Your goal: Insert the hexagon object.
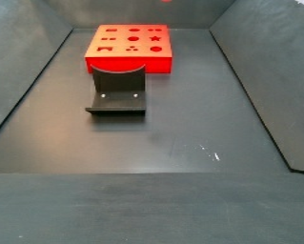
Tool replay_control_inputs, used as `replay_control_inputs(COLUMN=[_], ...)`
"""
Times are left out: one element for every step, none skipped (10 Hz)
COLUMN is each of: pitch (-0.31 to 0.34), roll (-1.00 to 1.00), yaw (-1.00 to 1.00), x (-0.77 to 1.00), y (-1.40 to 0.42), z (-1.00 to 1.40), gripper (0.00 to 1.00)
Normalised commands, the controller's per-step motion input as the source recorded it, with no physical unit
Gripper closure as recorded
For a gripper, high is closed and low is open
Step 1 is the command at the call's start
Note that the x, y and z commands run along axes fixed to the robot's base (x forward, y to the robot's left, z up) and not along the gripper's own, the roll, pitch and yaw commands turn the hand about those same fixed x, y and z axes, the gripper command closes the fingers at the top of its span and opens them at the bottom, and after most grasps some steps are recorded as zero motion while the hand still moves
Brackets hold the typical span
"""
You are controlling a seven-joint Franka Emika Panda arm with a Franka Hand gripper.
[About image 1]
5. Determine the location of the red shape sorter block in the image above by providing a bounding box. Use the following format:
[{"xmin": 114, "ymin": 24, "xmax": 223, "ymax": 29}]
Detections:
[{"xmin": 85, "ymin": 24, "xmax": 174, "ymax": 73}]

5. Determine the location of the black curved holder stand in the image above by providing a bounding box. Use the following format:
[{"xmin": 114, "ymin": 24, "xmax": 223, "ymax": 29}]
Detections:
[{"xmin": 86, "ymin": 66, "xmax": 147, "ymax": 114}]

